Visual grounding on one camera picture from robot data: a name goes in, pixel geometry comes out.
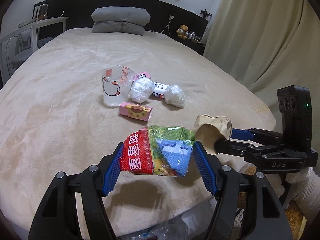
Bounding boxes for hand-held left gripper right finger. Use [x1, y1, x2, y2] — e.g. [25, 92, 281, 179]
[192, 141, 292, 240]

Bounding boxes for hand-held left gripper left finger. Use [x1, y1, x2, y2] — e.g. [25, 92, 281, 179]
[27, 144, 125, 240]

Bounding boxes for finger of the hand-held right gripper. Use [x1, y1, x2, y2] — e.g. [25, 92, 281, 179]
[230, 127, 285, 143]
[214, 137, 285, 156]

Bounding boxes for beige paper cup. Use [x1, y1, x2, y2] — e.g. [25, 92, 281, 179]
[194, 114, 233, 155]

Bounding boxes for red green snack wrapper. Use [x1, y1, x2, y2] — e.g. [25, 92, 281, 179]
[121, 125, 196, 178]

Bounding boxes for clear plastic trash bag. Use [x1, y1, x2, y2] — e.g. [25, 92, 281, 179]
[120, 215, 191, 240]

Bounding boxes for white packet with rubber band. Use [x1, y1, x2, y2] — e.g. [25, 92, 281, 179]
[151, 81, 167, 99]

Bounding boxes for pink box with yellow print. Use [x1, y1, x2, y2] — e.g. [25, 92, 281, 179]
[119, 102, 153, 122]

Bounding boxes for crumpled white plastic bag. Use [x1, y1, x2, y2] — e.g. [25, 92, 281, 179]
[164, 85, 186, 108]
[129, 77, 155, 104]

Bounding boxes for beige bed blanket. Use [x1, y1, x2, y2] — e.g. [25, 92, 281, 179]
[0, 27, 277, 240]

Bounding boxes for clear printed plastic cup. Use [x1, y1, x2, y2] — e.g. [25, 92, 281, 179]
[101, 65, 134, 108]

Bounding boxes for cream curtain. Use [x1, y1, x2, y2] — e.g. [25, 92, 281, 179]
[203, 0, 320, 122]

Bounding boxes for small pink carton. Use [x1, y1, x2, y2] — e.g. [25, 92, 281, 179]
[132, 71, 150, 82]

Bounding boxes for small bottles on nightstand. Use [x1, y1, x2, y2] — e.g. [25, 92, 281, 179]
[189, 31, 203, 43]

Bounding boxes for brown teddy bear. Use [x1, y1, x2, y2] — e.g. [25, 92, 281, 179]
[176, 24, 189, 40]

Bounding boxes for clear chair with grey cushion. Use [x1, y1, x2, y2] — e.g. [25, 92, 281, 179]
[5, 29, 53, 68]

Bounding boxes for grey pillows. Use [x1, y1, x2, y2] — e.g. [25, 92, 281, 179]
[91, 7, 150, 36]

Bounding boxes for black headboard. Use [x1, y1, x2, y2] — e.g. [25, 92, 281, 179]
[34, 0, 209, 55]

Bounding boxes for white side table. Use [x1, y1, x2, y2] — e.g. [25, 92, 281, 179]
[0, 17, 70, 78]

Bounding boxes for white tabletop appliance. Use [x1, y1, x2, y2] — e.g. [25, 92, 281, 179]
[34, 4, 49, 20]

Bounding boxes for white charger with cable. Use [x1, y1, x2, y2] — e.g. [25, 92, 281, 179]
[145, 15, 174, 34]

